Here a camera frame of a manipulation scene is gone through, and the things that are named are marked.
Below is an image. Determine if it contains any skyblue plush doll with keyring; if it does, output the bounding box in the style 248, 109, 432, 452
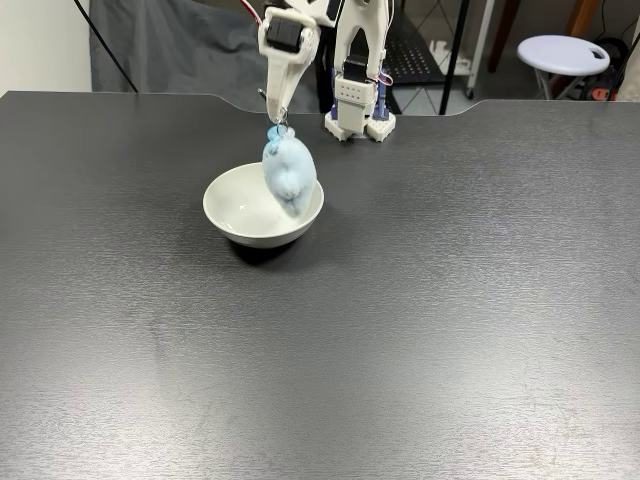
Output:
261, 105, 321, 217

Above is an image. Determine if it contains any white bowl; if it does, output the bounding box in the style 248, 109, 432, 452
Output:
202, 161, 326, 250

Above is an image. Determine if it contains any white rack post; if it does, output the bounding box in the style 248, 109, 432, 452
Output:
466, 0, 497, 100

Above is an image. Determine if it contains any brown wooden leg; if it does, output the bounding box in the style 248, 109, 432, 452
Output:
487, 0, 517, 75
564, 0, 601, 37

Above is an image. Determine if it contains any thin black stand leg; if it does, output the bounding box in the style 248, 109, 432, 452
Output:
73, 0, 140, 94

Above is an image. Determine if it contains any blue table clamp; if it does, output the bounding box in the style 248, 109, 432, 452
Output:
328, 63, 345, 122
373, 74, 390, 122

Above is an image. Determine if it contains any black metal pole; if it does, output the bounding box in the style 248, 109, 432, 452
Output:
438, 0, 472, 116

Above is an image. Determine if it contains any orange black tool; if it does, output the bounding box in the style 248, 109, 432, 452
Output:
584, 82, 624, 101

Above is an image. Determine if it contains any white round stool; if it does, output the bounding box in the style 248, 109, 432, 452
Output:
516, 33, 612, 101

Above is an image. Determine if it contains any grey cloth backdrop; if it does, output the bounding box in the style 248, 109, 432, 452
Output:
89, 0, 324, 114

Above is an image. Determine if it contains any black perforated shelf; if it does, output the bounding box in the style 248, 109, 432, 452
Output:
384, 14, 454, 85

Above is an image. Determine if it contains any red white servo cable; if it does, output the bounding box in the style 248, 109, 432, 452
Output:
238, 0, 264, 26

